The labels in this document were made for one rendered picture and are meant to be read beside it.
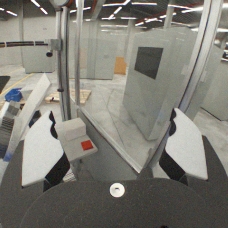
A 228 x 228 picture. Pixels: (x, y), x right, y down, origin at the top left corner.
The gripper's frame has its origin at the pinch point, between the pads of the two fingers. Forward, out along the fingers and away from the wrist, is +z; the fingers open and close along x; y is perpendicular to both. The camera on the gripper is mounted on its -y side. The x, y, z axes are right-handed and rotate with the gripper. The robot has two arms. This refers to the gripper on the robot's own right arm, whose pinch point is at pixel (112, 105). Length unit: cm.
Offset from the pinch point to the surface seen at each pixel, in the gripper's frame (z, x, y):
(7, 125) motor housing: 24, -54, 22
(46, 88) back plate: 33.4, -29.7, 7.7
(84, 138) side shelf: 52, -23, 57
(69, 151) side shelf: 37, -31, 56
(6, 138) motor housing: 19, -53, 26
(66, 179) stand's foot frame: 49, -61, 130
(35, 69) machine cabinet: 628, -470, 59
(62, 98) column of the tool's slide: 75, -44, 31
